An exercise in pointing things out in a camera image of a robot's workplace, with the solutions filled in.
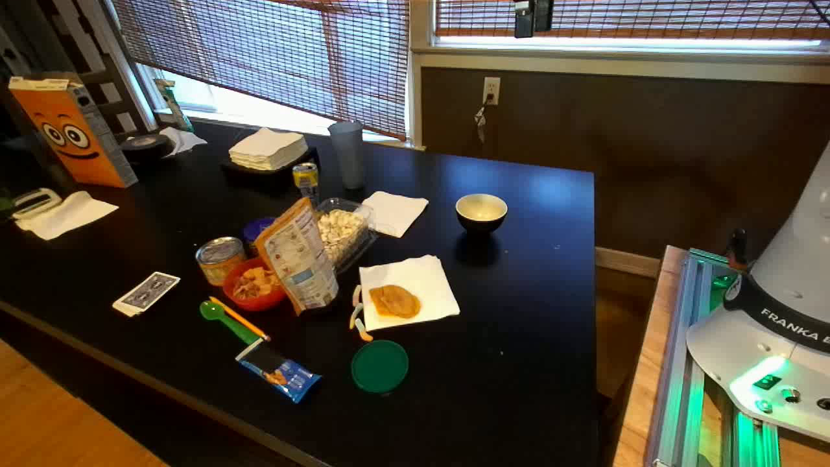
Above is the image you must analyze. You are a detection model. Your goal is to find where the black bowl white inside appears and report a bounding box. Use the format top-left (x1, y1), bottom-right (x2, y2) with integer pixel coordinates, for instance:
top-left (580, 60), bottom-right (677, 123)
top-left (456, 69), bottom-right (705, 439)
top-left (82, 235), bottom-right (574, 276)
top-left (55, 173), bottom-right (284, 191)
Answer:
top-left (453, 191), bottom-right (509, 233)

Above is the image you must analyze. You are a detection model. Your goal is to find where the clear container with popcorn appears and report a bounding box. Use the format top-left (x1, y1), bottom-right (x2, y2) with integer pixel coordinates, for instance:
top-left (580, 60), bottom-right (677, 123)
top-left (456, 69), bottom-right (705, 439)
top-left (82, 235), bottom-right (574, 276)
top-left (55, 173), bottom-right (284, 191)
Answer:
top-left (316, 197), bottom-right (377, 269)

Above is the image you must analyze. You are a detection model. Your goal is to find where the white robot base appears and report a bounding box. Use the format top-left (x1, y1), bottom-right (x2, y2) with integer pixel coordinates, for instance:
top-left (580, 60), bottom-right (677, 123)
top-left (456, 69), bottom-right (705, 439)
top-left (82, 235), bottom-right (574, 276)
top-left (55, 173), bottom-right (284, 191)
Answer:
top-left (688, 145), bottom-right (830, 440)

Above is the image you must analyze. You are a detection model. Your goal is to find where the white napkin near bowl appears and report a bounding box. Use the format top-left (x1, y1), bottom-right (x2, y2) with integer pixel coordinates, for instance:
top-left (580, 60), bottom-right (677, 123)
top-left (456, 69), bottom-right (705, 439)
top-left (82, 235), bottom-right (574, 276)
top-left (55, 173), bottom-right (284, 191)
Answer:
top-left (364, 191), bottom-right (428, 239)

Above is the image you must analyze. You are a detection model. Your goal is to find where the orange bowl with cereal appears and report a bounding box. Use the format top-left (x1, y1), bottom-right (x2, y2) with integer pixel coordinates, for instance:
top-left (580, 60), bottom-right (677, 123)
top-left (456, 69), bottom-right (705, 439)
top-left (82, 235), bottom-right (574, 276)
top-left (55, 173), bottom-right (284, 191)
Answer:
top-left (223, 260), bottom-right (284, 311)

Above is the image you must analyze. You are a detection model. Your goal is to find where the white napkin under cookie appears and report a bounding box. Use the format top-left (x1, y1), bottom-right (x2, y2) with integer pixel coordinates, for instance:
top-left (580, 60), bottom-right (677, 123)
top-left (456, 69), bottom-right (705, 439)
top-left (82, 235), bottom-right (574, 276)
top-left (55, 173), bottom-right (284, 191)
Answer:
top-left (358, 254), bottom-right (460, 331)

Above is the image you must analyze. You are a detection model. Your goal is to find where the round brown cookie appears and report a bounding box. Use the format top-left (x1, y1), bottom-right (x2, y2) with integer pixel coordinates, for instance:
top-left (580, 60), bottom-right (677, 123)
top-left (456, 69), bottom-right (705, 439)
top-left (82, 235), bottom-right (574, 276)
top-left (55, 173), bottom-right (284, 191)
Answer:
top-left (369, 286), bottom-right (421, 318)

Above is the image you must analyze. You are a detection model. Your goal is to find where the grey translucent plastic cup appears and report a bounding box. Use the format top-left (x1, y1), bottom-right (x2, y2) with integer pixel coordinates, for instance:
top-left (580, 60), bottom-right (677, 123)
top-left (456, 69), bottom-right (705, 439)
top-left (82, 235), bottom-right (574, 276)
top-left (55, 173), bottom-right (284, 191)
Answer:
top-left (329, 123), bottom-right (364, 189)

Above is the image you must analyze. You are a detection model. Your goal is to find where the orange white snack pouch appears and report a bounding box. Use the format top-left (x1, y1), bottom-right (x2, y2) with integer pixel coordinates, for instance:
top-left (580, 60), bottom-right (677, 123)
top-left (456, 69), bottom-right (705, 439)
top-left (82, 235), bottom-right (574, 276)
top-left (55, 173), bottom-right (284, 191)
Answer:
top-left (253, 197), bottom-right (340, 313)

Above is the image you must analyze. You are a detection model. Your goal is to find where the small yellow capped bottle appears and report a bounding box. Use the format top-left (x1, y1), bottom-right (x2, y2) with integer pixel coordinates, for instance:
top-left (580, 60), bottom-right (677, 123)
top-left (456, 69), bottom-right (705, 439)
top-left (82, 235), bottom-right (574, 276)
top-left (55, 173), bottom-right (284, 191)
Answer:
top-left (292, 161), bottom-right (319, 202)

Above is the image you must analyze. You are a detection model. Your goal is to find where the green round lid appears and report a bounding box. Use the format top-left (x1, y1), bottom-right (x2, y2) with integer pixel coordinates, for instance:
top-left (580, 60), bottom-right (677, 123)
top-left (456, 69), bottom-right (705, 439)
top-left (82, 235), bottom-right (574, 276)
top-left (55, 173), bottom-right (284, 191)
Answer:
top-left (351, 339), bottom-right (410, 395)

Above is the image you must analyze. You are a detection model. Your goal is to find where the blue round lid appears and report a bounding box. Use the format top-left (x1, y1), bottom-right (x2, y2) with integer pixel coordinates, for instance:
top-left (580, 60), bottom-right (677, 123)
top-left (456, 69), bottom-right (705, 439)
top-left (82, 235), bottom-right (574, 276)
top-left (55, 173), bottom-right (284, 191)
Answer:
top-left (240, 216), bottom-right (275, 247)

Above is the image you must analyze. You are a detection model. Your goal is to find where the blue snack bar wrapper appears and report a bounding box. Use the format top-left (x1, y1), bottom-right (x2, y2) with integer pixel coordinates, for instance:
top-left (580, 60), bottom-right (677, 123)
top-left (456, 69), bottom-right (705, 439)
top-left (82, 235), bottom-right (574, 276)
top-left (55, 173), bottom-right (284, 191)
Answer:
top-left (235, 339), bottom-right (319, 404)

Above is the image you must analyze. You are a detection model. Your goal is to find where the bamboo window blind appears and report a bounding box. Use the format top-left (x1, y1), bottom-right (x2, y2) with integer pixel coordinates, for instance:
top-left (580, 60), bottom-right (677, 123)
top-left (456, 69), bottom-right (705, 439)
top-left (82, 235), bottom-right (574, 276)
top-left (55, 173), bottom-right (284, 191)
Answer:
top-left (111, 0), bottom-right (410, 137)

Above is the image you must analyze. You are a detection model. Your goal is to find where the small metal tin can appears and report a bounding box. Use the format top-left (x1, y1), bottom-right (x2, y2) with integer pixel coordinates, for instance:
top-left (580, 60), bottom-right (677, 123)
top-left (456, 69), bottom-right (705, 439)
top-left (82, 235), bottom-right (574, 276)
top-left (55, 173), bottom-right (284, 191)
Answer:
top-left (194, 235), bottom-right (246, 286)

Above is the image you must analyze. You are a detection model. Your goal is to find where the orange pencil stick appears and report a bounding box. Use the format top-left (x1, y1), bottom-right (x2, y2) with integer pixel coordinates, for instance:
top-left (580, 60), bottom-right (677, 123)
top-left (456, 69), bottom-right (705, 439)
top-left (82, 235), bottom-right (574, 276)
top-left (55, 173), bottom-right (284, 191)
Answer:
top-left (207, 296), bottom-right (271, 339)

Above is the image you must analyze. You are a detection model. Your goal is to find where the green plastic spoon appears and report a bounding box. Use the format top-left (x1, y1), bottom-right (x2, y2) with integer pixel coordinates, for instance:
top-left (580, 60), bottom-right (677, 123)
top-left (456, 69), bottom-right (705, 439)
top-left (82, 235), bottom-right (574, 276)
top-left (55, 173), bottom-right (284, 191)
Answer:
top-left (200, 302), bottom-right (260, 344)

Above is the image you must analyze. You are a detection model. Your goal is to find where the playing card deck box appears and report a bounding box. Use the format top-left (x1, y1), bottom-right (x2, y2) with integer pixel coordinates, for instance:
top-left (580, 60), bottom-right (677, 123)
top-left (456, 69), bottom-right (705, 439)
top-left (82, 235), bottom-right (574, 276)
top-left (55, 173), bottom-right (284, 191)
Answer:
top-left (111, 269), bottom-right (178, 317)

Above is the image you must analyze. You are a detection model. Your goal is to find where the black round dish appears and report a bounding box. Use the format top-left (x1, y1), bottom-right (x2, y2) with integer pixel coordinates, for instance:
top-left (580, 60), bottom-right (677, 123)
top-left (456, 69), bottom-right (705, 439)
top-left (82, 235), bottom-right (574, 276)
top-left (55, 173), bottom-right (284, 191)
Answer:
top-left (121, 133), bottom-right (174, 161)

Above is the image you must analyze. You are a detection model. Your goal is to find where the white napkin at left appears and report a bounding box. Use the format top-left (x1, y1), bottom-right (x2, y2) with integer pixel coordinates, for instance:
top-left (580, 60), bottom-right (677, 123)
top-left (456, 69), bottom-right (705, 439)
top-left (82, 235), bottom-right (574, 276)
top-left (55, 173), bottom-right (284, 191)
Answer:
top-left (19, 191), bottom-right (113, 241)

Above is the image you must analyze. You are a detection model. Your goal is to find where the orange cereal box with face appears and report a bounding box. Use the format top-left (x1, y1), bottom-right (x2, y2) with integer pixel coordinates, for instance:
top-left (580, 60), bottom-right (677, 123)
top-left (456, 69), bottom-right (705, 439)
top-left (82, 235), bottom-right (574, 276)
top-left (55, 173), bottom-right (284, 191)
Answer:
top-left (7, 76), bottom-right (138, 189)

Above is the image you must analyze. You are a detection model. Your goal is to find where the white remote device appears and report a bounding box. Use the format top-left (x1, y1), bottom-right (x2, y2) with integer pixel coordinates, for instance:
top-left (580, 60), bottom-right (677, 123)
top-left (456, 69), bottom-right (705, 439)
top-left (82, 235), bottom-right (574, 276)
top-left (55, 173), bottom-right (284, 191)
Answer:
top-left (12, 186), bottom-right (60, 221)

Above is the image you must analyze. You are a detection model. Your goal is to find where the beige string beside napkin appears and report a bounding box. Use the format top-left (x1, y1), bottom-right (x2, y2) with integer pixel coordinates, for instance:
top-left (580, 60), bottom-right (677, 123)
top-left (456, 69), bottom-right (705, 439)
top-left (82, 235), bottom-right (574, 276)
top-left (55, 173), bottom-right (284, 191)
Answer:
top-left (347, 282), bottom-right (377, 344)

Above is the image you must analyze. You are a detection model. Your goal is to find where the white wall outlet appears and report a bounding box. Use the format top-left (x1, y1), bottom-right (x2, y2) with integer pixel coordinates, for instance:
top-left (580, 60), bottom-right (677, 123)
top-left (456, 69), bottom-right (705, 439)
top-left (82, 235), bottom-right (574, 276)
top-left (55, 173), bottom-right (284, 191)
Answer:
top-left (482, 77), bottom-right (500, 107)

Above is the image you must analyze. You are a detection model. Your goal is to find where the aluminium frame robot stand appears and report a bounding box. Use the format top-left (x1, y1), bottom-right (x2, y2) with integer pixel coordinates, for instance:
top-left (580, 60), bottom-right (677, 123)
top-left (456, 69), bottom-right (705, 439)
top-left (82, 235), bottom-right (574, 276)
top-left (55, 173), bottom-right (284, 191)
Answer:
top-left (642, 250), bottom-right (784, 467)

